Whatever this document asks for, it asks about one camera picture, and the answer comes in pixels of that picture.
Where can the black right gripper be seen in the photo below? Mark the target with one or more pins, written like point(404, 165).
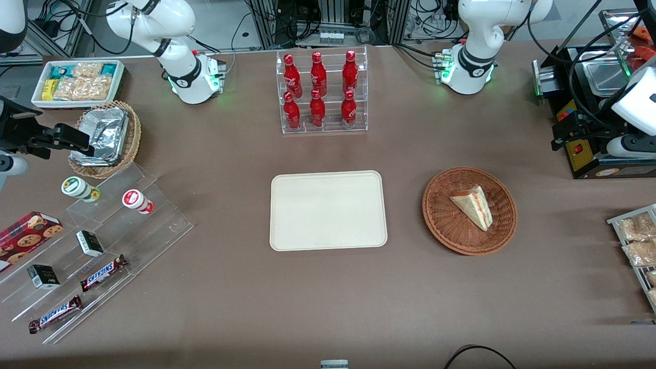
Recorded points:
point(11, 124)

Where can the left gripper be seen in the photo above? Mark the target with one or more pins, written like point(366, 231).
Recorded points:
point(588, 124)

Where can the triangle sandwich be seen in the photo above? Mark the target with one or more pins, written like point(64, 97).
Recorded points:
point(474, 207)

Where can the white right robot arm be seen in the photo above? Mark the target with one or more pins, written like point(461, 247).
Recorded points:
point(177, 59)

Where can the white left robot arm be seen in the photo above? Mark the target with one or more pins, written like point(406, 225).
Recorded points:
point(474, 48)

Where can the light tan wicker basket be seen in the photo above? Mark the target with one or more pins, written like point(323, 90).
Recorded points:
point(134, 136)

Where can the tray of packaged snacks right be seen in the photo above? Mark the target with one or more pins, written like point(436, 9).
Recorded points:
point(615, 221)

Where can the brown wicker basket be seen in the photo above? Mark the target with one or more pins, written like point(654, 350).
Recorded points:
point(446, 215)

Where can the cream plastic tray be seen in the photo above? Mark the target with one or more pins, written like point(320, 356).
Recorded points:
point(328, 211)

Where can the black hot food warmer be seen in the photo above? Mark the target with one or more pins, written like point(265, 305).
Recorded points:
point(584, 159)

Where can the silver foil container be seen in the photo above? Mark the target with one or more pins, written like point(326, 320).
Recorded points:
point(105, 136)

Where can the green lid cup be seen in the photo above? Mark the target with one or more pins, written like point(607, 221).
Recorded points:
point(77, 187)

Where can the clear cracker bag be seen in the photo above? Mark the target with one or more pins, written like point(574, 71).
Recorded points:
point(87, 70)
point(97, 88)
point(69, 89)

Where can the yellow snack pack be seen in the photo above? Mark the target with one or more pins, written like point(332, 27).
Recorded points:
point(48, 89)

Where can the teal snack pack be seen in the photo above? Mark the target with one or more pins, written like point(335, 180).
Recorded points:
point(59, 71)
point(108, 69)

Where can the steel warmer pan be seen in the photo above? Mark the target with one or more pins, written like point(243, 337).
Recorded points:
point(605, 77)

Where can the white rectangular snack bin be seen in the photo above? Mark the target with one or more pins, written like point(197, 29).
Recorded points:
point(120, 77)

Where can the red lid cup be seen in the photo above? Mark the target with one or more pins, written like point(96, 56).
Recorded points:
point(134, 200)

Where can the small black box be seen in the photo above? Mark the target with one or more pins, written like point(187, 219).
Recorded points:
point(90, 243)
point(43, 277)

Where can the red cookie box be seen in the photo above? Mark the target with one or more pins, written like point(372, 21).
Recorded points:
point(25, 238)

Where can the red sausage food piece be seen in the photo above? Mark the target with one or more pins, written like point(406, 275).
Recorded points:
point(643, 59)

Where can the clear fried snack bag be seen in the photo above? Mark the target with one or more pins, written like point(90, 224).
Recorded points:
point(653, 296)
point(652, 278)
point(635, 228)
point(640, 253)

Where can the clear acrylic stepped stand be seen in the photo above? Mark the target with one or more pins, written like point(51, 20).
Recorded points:
point(154, 230)

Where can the orange fried food piece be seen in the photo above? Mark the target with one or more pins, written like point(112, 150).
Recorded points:
point(643, 34)

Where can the Snickers chocolate bar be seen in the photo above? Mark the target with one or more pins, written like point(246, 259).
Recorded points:
point(55, 314)
point(102, 273)

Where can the red cola bottle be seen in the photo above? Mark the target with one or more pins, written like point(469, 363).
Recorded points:
point(292, 113)
point(317, 110)
point(292, 77)
point(318, 74)
point(348, 110)
point(350, 72)

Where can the clear acrylic bottle rack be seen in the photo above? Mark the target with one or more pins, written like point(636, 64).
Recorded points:
point(330, 128)

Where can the small grey device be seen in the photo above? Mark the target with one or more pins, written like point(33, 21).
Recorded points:
point(334, 364)

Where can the grey aluminium profile frame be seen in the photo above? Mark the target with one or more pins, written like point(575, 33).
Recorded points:
point(56, 36)

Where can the aluminium frame rack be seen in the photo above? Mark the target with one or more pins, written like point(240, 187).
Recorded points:
point(333, 18)

